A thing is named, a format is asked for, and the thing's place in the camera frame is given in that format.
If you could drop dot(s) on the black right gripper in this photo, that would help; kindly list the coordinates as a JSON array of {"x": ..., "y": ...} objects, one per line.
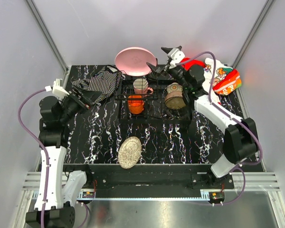
[{"x": 156, "y": 70}]

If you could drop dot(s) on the pink round plate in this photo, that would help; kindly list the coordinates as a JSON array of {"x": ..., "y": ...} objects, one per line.
[{"x": 133, "y": 61}]

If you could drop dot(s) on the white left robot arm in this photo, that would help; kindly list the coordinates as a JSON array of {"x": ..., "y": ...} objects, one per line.
[{"x": 55, "y": 205}]

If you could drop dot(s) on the orange plastic cup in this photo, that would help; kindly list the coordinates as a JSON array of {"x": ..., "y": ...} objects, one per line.
[{"x": 135, "y": 104}]

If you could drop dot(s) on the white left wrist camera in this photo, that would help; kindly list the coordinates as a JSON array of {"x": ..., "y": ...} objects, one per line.
[{"x": 58, "y": 90}]

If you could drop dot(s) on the black white striped cloth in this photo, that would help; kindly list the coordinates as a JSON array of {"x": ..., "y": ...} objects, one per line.
[{"x": 105, "y": 81}]

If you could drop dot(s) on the white red cartoon garment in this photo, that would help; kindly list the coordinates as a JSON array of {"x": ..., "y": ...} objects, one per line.
[{"x": 226, "y": 79}]

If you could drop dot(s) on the pink ceramic mug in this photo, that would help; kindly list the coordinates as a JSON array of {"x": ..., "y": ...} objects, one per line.
[{"x": 141, "y": 87}]

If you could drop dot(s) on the black metal dish rack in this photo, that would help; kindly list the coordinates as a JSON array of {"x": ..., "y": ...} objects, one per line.
[{"x": 153, "y": 104}]

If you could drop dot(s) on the beige speckled bowl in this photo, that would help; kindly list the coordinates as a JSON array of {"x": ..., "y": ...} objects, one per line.
[{"x": 174, "y": 100}]

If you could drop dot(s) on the flower-shaped patterned dish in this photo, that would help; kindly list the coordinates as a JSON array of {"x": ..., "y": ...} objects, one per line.
[{"x": 174, "y": 87}]

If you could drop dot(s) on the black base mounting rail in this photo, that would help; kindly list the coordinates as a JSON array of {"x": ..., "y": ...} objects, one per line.
[{"x": 151, "y": 181}]

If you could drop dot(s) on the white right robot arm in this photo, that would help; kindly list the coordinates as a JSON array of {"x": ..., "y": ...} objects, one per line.
[{"x": 240, "y": 135}]

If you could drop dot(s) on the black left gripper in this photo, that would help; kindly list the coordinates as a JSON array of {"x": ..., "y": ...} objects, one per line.
[{"x": 88, "y": 98}]

